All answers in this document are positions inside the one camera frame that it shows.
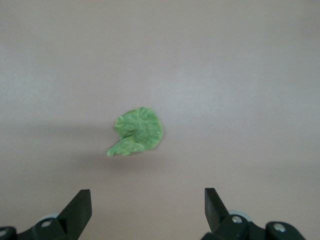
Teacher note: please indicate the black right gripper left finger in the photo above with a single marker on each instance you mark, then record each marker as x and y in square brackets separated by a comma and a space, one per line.
[75, 217]

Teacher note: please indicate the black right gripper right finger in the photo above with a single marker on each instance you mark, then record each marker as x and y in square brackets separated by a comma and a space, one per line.
[220, 217]

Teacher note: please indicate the green lettuce leaf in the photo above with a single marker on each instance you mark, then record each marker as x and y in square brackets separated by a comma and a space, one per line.
[142, 130]

